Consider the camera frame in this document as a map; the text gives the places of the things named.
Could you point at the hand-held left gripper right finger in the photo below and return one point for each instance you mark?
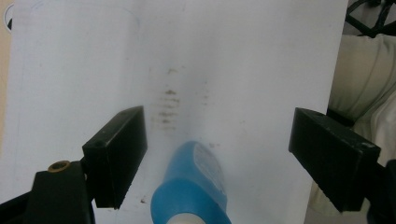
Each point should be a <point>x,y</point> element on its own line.
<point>333,158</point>

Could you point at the black metal stand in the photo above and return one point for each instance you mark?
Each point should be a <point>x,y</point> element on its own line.
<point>373,26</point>

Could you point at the beige cushion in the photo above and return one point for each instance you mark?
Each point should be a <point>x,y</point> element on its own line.
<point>361,71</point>

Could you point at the white cloth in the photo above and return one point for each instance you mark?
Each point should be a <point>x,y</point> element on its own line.
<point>381,127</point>

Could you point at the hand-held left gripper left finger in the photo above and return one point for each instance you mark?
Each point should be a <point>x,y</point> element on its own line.
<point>115,155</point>

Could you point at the blue plastic bottle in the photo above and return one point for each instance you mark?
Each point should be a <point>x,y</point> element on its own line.
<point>186,183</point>

